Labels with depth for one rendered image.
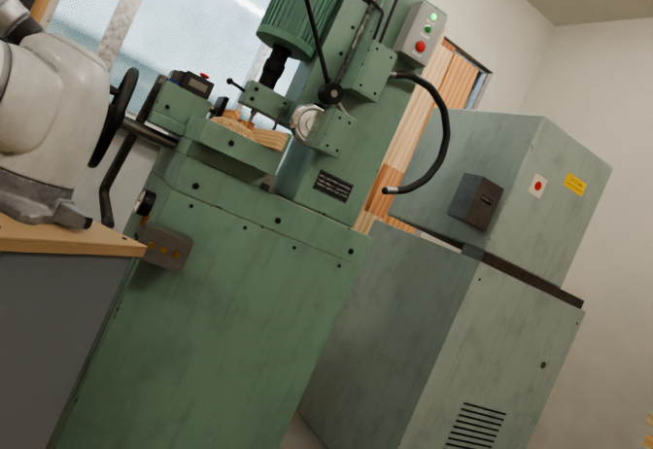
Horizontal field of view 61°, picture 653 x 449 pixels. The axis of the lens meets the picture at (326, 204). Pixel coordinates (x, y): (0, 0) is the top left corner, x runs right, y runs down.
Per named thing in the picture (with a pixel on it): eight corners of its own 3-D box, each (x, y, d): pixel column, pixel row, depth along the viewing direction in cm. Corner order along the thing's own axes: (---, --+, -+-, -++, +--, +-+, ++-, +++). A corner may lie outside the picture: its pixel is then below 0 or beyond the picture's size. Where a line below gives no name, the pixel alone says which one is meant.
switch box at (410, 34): (390, 51, 164) (412, 3, 165) (415, 68, 169) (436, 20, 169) (400, 51, 159) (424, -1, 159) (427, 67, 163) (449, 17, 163)
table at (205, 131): (135, 117, 181) (143, 100, 181) (220, 155, 194) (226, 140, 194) (158, 123, 127) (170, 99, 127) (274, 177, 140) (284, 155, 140)
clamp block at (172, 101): (147, 110, 161) (159, 81, 161) (189, 129, 166) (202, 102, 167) (153, 110, 147) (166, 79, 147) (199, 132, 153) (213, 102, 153)
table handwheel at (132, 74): (71, 180, 150) (107, 97, 164) (143, 207, 159) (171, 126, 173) (97, 133, 128) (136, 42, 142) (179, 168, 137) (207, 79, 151)
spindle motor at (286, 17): (247, 37, 167) (290, -57, 167) (296, 65, 174) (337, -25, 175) (264, 29, 151) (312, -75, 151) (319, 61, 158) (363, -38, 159)
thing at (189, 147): (163, 144, 173) (168, 131, 173) (224, 170, 182) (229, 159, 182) (185, 155, 137) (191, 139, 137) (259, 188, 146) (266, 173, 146)
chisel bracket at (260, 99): (234, 106, 163) (246, 80, 163) (275, 127, 169) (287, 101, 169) (240, 106, 157) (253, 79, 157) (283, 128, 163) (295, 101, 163)
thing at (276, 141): (214, 133, 190) (219, 122, 190) (219, 136, 191) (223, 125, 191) (274, 148, 131) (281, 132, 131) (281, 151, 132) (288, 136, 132)
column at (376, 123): (268, 190, 180) (359, -12, 181) (325, 216, 190) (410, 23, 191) (292, 201, 160) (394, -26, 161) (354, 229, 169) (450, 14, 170)
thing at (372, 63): (339, 88, 160) (360, 41, 160) (363, 103, 164) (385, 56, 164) (352, 88, 152) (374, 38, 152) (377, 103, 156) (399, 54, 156)
